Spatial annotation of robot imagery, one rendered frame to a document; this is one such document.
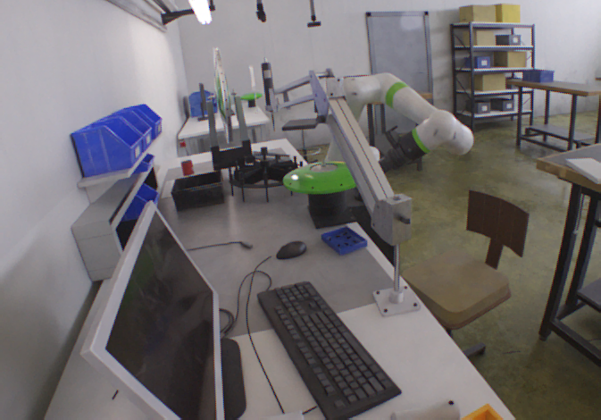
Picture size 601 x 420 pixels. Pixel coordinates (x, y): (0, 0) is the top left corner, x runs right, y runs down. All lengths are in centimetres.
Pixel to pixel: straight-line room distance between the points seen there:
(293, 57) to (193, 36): 159
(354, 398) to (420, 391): 13
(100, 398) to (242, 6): 562
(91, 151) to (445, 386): 127
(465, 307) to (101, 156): 142
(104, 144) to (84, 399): 84
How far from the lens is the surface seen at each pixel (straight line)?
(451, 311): 141
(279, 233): 134
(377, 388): 74
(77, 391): 96
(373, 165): 89
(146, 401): 52
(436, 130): 118
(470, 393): 78
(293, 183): 135
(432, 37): 695
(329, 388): 73
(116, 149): 138
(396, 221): 82
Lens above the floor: 152
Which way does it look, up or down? 22 degrees down
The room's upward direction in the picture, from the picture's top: 7 degrees counter-clockwise
